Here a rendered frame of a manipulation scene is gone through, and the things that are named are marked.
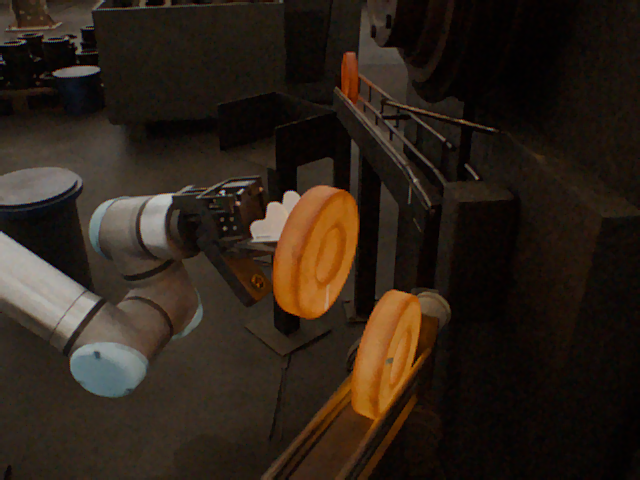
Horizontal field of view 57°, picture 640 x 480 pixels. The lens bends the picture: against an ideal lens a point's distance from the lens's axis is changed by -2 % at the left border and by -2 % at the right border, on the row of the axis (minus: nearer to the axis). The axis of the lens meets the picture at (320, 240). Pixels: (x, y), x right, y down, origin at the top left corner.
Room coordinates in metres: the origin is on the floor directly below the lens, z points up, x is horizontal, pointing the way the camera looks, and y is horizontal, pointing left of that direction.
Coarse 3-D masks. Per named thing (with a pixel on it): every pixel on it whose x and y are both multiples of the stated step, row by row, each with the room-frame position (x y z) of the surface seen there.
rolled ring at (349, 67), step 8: (344, 56) 2.20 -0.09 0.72; (352, 56) 2.14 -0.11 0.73; (344, 64) 2.21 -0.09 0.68; (352, 64) 2.11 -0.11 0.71; (344, 72) 2.23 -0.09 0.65; (352, 72) 2.09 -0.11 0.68; (344, 80) 2.23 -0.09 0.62; (352, 80) 2.08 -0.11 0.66; (344, 88) 2.21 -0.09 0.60; (352, 88) 2.08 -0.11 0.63; (352, 96) 2.09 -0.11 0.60
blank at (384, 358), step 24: (384, 312) 0.56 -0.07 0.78; (408, 312) 0.58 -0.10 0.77; (384, 336) 0.53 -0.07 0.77; (408, 336) 0.60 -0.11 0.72; (360, 360) 0.52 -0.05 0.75; (384, 360) 0.51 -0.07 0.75; (408, 360) 0.60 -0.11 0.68; (360, 384) 0.51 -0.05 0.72; (384, 384) 0.52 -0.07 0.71; (360, 408) 0.51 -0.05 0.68
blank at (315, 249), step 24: (312, 192) 0.62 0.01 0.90; (336, 192) 0.62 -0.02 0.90; (288, 216) 0.59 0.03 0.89; (312, 216) 0.58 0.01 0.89; (336, 216) 0.62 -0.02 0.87; (288, 240) 0.57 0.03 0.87; (312, 240) 0.57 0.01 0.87; (336, 240) 0.65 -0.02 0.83; (288, 264) 0.55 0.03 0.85; (312, 264) 0.57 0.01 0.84; (336, 264) 0.63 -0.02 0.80; (288, 288) 0.55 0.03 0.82; (312, 288) 0.57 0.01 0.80; (336, 288) 0.63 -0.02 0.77; (312, 312) 0.58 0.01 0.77
